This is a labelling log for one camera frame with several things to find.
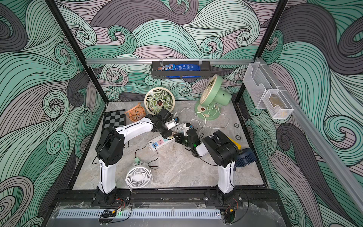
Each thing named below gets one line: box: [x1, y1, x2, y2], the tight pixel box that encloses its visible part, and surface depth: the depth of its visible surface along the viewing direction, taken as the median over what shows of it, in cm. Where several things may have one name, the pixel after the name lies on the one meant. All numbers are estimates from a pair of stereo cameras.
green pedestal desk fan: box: [194, 74, 233, 121], surface depth 96 cm
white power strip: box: [148, 133, 176, 151], surface depth 94 cm
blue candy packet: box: [157, 63, 201, 71], surface depth 94 cm
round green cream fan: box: [144, 87, 176, 116], surface depth 105 cm
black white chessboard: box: [103, 109, 127, 131], surface depth 106 cm
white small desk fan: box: [125, 161, 152, 193], surface depth 74 cm
